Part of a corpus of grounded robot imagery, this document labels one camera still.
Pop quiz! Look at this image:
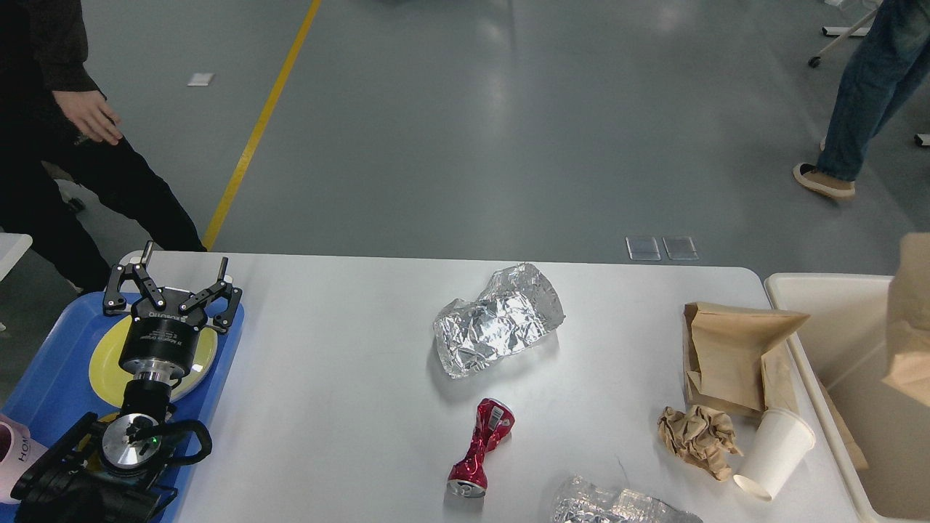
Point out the person in black clothes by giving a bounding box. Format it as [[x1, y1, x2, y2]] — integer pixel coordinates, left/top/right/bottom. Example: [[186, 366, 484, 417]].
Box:
[[1, 1, 205, 293]]

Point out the crushed red can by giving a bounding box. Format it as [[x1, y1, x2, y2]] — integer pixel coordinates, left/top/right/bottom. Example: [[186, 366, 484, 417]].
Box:
[[446, 398, 515, 498]]

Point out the brown paper bag right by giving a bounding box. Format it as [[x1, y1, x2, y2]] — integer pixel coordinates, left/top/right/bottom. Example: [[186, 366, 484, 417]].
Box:
[[683, 301, 810, 419]]

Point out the person in blue jeans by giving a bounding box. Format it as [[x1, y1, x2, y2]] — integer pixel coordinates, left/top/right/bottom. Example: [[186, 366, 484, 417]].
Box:
[[793, 1, 929, 200]]

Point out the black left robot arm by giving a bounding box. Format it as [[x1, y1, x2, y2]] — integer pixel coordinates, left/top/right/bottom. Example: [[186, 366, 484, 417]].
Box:
[[2, 243, 243, 522]]

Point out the crumpled brown paper ball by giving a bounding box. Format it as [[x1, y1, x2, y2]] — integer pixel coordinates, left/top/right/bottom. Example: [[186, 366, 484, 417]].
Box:
[[658, 405, 742, 482]]

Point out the blue plastic tray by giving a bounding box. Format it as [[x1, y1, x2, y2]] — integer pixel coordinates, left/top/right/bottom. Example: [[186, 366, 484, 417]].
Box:
[[0, 291, 246, 523]]

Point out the foil sheet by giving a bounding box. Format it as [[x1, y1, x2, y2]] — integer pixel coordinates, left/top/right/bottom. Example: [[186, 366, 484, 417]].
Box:
[[551, 475, 702, 522], [433, 264, 565, 378]]

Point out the person's hand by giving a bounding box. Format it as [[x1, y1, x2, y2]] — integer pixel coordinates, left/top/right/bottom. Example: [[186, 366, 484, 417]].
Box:
[[51, 92, 123, 145]]

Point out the white chair base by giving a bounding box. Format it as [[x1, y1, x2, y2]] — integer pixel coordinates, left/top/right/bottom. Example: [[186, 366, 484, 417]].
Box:
[[807, 9, 877, 68]]

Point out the teal HOME mug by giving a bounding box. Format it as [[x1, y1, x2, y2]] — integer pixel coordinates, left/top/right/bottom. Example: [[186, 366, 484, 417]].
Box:
[[77, 413, 118, 472]]

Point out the beige plastic bin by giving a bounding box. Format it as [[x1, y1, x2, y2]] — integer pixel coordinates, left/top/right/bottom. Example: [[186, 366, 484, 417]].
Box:
[[765, 272, 929, 522]]

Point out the large brown paper bag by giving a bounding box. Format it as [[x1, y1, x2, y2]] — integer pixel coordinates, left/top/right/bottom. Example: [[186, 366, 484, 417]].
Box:
[[883, 232, 929, 406]]

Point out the pink plate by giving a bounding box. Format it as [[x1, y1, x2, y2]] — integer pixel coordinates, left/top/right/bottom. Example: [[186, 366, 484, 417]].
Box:
[[89, 363, 212, 407]]

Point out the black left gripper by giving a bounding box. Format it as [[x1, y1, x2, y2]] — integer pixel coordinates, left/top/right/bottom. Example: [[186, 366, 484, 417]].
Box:
[[103, 243, 243, 382]]

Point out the yellow plastic plate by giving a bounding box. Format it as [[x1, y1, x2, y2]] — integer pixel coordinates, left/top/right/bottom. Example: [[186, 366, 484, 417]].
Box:
[[89, 317, 219, 368]]

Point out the pink HOME mug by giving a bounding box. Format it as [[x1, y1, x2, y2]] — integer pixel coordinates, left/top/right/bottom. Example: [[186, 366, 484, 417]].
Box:
[[1, 414, 49, 504]]

